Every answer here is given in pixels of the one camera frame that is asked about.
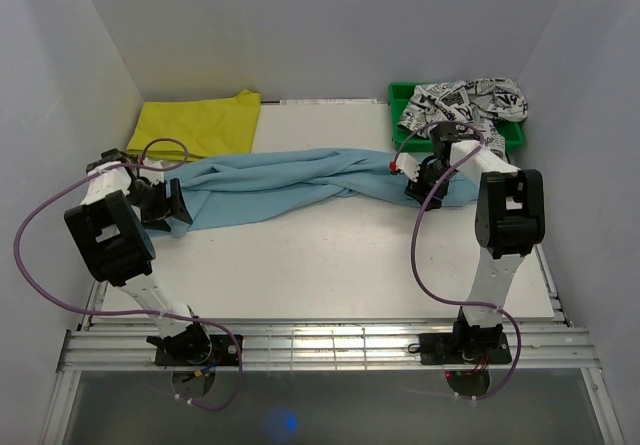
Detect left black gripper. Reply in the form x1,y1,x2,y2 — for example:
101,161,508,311
126,177,193,232

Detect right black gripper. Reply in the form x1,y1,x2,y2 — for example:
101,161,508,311
404,161,458,212

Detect light blue trousers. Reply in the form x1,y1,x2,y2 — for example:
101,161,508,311
147,147,479,239

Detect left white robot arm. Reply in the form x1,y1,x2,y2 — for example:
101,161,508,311
64,149,213,365

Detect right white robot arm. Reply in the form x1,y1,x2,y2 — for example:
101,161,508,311
390,121,545,362

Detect newspaper print trousers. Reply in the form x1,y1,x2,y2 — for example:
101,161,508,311
397,77,530,159

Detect folded yellow trousers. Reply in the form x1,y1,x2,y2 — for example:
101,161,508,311
127,90,261,161

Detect green plastic bin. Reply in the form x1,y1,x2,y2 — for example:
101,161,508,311
388,81,529,155

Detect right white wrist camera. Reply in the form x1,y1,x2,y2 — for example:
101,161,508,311
389,152,421,182

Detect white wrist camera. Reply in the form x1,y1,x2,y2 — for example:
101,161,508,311
137,159,165,185
389,152,421,182

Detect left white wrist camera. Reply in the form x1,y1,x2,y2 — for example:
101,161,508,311
137,159,165,185

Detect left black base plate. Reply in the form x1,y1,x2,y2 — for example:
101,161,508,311
153,334,244,368

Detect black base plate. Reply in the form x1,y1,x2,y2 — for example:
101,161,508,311
417,332,512,365
153,334,244,368

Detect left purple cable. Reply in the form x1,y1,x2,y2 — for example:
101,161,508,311
13,137,246,412

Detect purple cable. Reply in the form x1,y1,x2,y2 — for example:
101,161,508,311
392,120,524,400
13,137,246,412

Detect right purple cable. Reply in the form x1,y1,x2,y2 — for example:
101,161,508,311
392,120,524,400

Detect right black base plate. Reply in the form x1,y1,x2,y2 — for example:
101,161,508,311
417,332,512,365

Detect aluminium mounting rail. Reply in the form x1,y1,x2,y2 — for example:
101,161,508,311
57,319,601,372

